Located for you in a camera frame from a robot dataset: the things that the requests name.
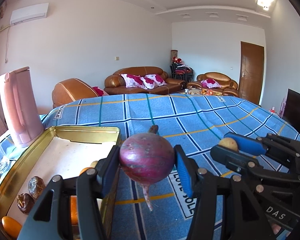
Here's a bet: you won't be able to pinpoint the stemmed mandarin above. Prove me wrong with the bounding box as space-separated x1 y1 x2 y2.
69 195 78 225

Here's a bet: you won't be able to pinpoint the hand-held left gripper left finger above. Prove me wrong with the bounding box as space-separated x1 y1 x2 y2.
17 145 121 240

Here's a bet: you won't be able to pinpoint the white wall cable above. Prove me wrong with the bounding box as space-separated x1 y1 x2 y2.
0 24 12 64

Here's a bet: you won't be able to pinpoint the black television screen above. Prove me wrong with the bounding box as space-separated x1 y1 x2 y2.
282 88 300 137

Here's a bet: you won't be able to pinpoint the cluttered coffee table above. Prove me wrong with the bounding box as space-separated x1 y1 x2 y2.
179 88 224 97

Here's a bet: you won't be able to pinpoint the white air conditioner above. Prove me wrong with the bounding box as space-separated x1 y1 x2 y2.
10 3 50 25

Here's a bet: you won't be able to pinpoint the purple radish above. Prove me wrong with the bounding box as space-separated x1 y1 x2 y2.
119 125 175 212

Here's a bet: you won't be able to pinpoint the blue plaid tablecloth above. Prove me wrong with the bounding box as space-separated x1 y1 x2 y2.
0 93 300 240

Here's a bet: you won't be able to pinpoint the brown leather three-seat sofa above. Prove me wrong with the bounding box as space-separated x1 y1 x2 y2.
104 66 187 96

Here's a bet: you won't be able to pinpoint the stacked dark chairs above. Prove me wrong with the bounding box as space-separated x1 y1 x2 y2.
169 62 194 82

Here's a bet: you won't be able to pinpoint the rounded brown leather armchair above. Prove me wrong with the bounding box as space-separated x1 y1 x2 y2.
52 78 105 108

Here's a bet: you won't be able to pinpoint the person's right hand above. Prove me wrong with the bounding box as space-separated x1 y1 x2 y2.
270 222 294 239

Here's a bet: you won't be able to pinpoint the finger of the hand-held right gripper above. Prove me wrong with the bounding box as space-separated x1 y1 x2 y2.
209 145 300 183
224 132 300 162

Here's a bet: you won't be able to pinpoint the brown wooden door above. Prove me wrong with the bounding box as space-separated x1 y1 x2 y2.
239 41 265 105

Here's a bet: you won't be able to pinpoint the clear drinking glass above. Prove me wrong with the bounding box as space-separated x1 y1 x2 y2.
0 140 11 174

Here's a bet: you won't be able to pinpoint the wide brown leather armchair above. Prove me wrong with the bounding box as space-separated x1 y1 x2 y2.
186 72 240 98

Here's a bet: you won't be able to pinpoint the small yellowish potato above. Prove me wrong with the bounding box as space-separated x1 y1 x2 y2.
219 137 238 152

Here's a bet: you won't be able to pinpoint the gold tin box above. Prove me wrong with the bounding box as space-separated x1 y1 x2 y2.
0 126 122 240

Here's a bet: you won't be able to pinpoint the pink electric kettle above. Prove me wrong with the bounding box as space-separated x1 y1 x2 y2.
0 66 44 148

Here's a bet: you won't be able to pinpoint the floral pillow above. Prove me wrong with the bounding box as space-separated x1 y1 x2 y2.
200 79 222 88
139 76 157 90
145 74 167 85
92 86 109 97
121 74 144 88

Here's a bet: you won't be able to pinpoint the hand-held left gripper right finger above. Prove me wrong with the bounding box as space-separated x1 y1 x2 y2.
174 144 273 240

